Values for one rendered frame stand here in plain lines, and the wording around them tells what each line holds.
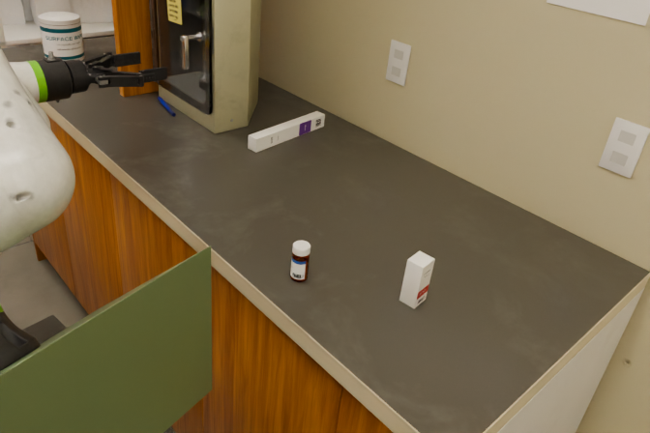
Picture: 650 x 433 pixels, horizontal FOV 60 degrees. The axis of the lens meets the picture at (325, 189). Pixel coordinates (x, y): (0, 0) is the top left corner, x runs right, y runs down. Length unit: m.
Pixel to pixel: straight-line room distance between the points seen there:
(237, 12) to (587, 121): 0.88
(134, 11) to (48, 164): 1.16
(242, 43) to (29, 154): 0.95
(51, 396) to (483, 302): 0.75
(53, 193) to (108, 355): 0.19
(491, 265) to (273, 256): 0.44
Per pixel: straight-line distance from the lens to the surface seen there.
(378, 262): 1.14
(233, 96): 1.60
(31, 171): 0.69
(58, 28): 2.15
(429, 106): 1.57
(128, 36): 1.82
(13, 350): 0.76
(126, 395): 0.73
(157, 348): 0.72
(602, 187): 1.38
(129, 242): 1.63
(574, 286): 1.23
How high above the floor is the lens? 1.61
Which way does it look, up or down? 30 degrees down
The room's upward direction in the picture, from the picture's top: 6 degrees clockwise
